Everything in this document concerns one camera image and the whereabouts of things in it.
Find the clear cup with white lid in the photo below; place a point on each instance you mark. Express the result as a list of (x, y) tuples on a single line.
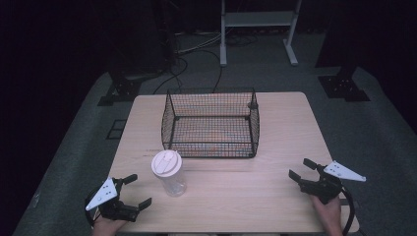
[(168, 173)]

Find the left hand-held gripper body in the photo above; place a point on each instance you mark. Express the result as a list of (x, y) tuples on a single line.
[(111, 208)]

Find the black stand base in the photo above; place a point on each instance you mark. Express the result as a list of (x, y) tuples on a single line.
[(344, 87), (123, 90)]

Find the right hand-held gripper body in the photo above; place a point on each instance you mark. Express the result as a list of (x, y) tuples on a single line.
[(324, 188)]

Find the white metal stand frame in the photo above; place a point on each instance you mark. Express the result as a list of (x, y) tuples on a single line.
[(259, 19)]

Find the person's right hand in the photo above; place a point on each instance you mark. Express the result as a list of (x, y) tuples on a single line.
[(327, 214)]

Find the person's left hand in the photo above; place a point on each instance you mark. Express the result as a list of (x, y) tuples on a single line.
[(106, 226)]

